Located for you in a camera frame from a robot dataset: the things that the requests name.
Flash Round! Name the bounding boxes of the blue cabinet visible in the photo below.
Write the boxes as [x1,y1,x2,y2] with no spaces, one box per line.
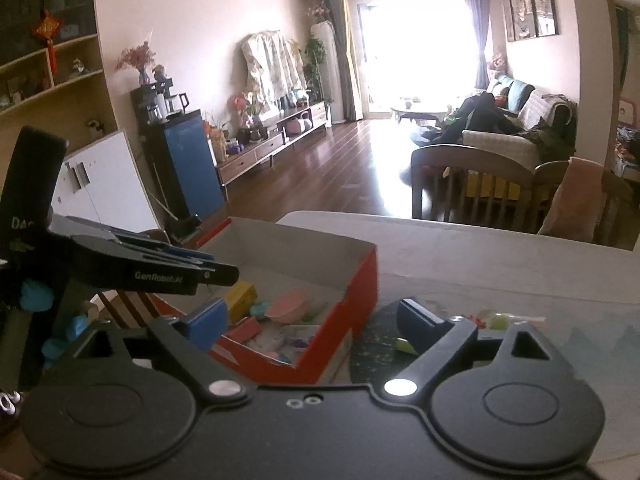
[141,110,224,238]

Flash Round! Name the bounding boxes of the teal round toy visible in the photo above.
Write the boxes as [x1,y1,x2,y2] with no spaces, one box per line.
[248,300,271,320]

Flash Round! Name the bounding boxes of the yellow block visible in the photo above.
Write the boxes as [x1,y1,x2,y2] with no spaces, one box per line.
[224,281,257,325]

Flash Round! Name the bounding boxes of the dark wooden dining chair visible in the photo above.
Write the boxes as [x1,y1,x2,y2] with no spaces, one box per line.
[409,144,534,232]

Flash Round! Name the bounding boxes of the pink heart dish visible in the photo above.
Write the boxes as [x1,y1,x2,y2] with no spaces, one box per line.
[266,288,308,324]

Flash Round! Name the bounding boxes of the red chinese knot ornament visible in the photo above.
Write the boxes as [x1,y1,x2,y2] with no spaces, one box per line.
[32,9,63,75]

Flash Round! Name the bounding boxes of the long wooden TV console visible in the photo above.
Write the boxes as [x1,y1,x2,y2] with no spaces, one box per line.
[216,101,330,196]

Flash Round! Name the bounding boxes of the white standing air conditioner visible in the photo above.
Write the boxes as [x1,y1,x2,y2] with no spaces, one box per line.
[310,21,346,124]

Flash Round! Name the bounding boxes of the pink flowers in vase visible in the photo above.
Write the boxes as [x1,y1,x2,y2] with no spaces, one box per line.
[115,41,155,86]

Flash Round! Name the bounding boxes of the chair with pink cloth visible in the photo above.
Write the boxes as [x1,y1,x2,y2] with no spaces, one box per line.
[528,157,639,250]

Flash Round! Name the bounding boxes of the plastic bag with toys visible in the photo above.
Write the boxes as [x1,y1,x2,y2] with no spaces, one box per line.
[464,310,547,330]

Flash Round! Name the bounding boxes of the blue gloved hand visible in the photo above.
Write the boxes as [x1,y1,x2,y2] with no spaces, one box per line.
[20,280,92,367]

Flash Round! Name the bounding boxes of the wooden wall shelf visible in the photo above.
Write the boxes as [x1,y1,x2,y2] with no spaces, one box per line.
[1,0,118,172]

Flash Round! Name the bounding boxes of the white sideboard cabinet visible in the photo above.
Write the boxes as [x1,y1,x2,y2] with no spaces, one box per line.
[52,131,160,232]

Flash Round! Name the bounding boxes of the sofa with blankets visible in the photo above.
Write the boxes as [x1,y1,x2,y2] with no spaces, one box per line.
[412,72,580,172]

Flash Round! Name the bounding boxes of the framed wall pictures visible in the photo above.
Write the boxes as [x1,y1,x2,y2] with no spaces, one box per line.
[502,0,559,42]

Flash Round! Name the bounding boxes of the coffee maker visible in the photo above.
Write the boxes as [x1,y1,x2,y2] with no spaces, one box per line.
[130,78,190,126]

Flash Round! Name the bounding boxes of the red cardboard box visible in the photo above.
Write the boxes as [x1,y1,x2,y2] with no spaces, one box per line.
[152,218,378,385]

